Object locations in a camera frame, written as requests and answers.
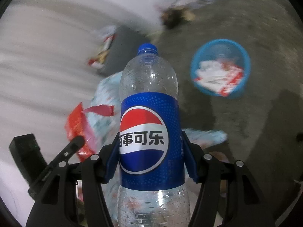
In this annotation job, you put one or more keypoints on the floral blue quilt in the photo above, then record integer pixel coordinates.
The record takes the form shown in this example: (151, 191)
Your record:
(105, 123)

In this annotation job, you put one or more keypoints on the red white snack box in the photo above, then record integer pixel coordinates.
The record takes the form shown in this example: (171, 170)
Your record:
(220, 77)

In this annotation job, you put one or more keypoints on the blue plastic waste basket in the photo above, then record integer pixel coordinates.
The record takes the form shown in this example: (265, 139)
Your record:
(226, 50)

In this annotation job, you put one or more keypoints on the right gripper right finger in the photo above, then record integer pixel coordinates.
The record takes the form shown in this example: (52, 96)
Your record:
(245, 203)

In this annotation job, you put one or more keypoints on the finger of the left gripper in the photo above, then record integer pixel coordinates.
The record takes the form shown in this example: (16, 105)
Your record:
(65, 154)

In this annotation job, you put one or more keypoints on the Pepsi plastic bottle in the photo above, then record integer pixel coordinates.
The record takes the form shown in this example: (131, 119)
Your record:
(152, 188)

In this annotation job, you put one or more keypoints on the red snack wrapper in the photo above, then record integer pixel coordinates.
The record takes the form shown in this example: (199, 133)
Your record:
(77, 124)

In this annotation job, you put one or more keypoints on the dark brown box on floor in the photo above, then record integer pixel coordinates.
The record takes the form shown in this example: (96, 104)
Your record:
(172, 18)

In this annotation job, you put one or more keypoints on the grey bedside cabinet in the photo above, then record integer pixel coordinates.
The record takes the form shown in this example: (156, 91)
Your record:
(123, 48)

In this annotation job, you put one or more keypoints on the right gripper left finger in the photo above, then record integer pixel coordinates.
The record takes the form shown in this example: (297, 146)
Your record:
(56, 202)

